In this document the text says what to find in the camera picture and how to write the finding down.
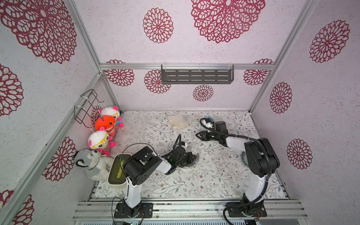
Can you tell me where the cream plate with black flowers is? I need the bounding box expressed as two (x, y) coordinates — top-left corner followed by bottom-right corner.
(168, 112), (189, 130)

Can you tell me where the blue floral ceramic plate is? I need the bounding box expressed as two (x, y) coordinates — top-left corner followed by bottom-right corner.
(241, 152), (248, 167)

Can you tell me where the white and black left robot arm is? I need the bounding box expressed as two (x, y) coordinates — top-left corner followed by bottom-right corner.
(122, 142), (198, 210)

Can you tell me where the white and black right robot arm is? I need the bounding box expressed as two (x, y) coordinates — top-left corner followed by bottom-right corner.
(196, 118), (280, 203)

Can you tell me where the cream rectangular tray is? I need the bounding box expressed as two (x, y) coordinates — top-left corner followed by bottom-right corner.
(107, 153), (132, 188)

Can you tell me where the red monster plush toy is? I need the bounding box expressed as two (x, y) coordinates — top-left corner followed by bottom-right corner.
(94, 115), (116, 137)

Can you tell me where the white plush with blue dots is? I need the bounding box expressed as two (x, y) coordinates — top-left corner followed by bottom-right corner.
(100, 106), (124, 128)

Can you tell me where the white plush with striped shirt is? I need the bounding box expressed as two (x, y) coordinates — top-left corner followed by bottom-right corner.
(88, 130), (116, 157)

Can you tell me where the grey plush koala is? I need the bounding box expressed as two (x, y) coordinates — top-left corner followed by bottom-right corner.
(74, 149), (113, 182)

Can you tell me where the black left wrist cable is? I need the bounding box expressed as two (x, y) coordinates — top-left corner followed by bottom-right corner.
(161, 133), (188, 158)

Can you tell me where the grey slotted wall shelf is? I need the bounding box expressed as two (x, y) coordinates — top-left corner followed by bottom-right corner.
(160, 64), (234, 85)

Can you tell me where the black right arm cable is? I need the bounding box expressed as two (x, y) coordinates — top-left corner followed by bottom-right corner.
(199, 117), (273, 225)

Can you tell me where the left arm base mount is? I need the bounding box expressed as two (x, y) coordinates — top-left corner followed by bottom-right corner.
(114, 201), (153, 219)

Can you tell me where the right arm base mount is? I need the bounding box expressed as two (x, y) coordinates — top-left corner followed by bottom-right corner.
(226, 200), (268, 218)

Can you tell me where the black wire wall basket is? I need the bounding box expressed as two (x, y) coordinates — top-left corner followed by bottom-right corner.
(73, 89), (104, 128)

